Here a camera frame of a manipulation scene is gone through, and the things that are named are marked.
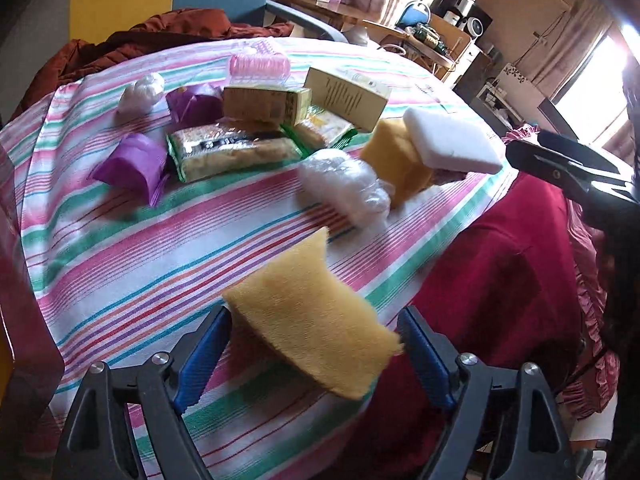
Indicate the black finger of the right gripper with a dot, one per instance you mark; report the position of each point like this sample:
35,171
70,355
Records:
584,185

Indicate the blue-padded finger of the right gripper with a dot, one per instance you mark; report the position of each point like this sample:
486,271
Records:
590,157

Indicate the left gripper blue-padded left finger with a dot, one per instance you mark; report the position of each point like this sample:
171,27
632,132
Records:
97,440

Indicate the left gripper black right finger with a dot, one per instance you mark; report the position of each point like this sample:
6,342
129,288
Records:
513,411

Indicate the white sponge block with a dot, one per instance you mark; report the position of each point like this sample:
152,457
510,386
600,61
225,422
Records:
460,142

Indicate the yellow knit cloth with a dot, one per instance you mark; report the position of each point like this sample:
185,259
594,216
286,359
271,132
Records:
392,155

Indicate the yellow sponge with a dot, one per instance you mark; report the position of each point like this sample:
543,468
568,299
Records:
314,320

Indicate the cream cardboard box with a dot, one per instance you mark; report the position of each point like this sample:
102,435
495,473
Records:
354,97

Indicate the yellow Weidan cracker pack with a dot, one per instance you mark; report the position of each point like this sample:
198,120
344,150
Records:
323,129

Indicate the clear plastic bag bundle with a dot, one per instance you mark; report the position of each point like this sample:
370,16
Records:
349,185

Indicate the purple candy packet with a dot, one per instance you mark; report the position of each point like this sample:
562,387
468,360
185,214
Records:
195,105
137,164

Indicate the large cracker pack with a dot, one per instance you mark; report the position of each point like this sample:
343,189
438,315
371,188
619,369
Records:
229,145

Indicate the green tea box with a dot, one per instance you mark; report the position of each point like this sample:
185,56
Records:
280,105

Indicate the white plastic ball bundle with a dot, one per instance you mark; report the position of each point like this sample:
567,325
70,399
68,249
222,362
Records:
141,96

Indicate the pink hair roller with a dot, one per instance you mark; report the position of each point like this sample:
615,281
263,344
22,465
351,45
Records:
247,68

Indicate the pink window curtain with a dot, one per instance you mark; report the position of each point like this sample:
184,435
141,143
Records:
589,21

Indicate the red bed cover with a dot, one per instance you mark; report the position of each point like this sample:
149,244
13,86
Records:
520,284

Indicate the wooden side table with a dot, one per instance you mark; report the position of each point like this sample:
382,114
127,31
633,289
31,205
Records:
446,67

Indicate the striped tablecloth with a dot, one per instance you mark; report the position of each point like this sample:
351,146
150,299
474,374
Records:
117,281

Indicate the rust red jacket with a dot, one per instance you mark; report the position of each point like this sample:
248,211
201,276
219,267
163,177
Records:
79,58

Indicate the grey yellow blue chair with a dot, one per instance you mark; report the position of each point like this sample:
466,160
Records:
32,31

